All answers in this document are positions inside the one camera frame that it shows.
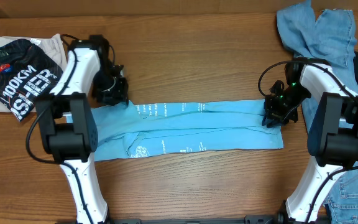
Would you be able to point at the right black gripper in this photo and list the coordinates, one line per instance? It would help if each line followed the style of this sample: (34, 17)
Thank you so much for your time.
(273, 114)

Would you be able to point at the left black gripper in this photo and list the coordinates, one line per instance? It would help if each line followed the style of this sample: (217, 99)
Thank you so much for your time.
(121, 94)

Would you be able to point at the light blue t-shirt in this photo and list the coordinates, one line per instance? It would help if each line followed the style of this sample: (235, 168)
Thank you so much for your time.
(133, 131)

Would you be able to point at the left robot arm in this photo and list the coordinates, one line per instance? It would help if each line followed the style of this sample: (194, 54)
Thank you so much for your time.
(67, 127)

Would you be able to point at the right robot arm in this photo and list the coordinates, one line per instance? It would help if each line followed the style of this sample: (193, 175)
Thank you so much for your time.
(332, 138)

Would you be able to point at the beige folded garment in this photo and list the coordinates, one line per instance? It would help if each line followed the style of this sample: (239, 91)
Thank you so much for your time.
(53, 47)

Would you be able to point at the blue denim jeans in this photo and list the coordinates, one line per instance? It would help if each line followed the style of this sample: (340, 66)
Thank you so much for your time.
(331, 36)

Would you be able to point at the black printed t-shirt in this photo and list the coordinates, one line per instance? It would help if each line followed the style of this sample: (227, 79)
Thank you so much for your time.
(26, 72)

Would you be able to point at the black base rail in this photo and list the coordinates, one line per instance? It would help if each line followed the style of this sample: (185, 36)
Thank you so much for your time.
(249, 219)

